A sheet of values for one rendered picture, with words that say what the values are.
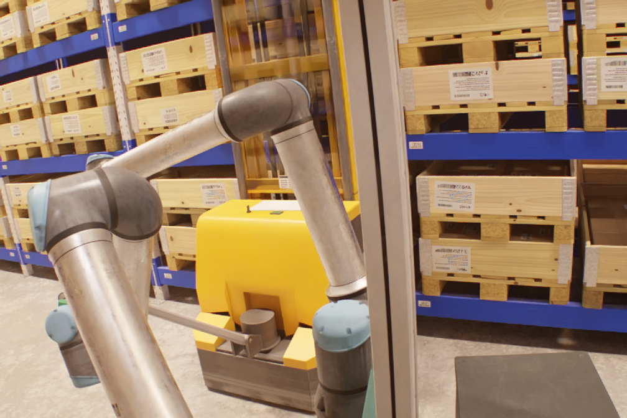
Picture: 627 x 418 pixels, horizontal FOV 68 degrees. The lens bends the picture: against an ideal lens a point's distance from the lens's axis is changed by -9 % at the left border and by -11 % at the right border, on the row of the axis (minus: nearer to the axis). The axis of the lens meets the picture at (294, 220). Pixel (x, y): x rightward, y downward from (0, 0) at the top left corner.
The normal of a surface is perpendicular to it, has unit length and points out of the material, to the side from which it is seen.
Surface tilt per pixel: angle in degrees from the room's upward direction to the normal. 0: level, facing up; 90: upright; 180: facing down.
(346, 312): 5
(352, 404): 70
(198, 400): 0
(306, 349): 22
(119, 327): 53
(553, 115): 90
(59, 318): 66
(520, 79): 90
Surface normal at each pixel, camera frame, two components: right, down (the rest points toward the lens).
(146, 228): 0.61, 0.65
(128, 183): 0.74, -0.41
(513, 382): -0.12, -0.95
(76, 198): 0.47, -0.44
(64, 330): -0.02, -0.14
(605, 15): -0.47, 0.31
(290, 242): -0.48, 0.03
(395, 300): -0.22, 0.30
